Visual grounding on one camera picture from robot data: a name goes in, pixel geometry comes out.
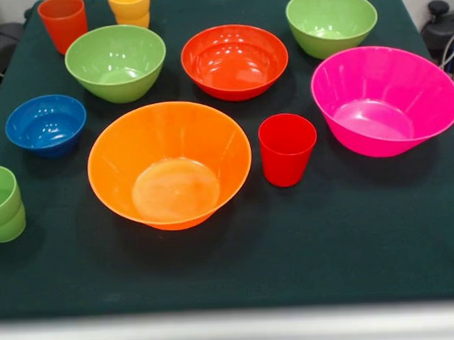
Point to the red plastic cup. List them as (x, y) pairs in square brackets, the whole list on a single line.
[(286, 160)]

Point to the small blue plastic bowl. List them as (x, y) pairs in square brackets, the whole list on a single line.
[(42, 124)]

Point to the large orange plastic bowl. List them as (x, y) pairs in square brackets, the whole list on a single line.
[(166, 149)]

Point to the red-orange plastic bowl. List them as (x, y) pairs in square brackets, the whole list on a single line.
[(234, 61)]

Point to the dark green table cloth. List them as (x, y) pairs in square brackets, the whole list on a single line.
[(326, 230)]

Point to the large pink plastic bowl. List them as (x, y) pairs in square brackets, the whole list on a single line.
[(381, 97)]

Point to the yellow plastic cup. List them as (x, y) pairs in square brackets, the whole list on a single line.
[(128, 5), (138, 22)]

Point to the green plastic bowl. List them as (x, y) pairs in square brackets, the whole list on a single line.
[(330, 17), (96, 51)]

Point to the orange-red plastic cup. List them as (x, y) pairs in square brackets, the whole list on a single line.
[(63, 26)]

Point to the green plastic cup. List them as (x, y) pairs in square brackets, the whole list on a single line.
[(9, 231), (4, 192)]

